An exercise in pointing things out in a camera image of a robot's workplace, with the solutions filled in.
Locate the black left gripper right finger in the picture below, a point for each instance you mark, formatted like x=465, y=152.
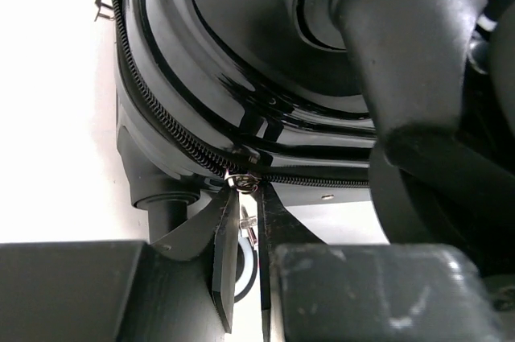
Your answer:
x=313, y=291

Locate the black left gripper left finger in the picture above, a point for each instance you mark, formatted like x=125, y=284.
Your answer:
x=181, y=288

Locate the black white space suitcase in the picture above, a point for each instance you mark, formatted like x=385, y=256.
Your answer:
x=409, y=103

